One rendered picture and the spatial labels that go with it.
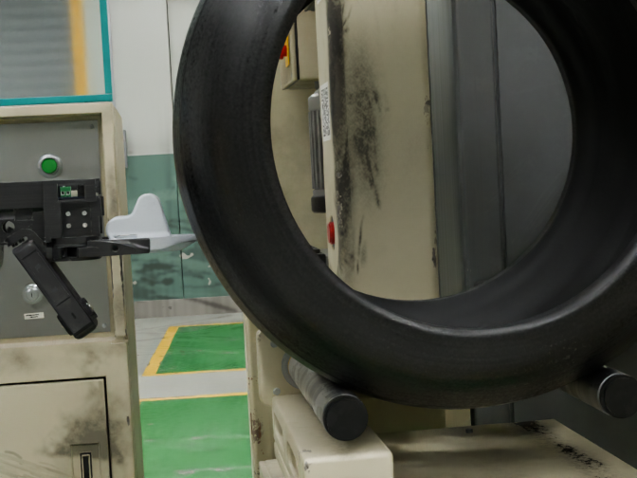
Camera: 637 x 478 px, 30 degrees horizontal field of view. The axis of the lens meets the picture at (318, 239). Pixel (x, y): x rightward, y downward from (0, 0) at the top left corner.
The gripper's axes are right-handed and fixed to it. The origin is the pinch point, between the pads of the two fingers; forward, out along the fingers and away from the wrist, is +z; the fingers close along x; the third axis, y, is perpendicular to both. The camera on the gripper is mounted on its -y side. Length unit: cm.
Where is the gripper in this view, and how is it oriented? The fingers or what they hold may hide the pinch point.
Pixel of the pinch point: (185, 244)
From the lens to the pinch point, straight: 123.6
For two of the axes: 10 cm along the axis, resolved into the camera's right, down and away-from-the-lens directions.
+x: -1.2, -0.5, 9.9
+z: 9.9, -0.5, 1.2
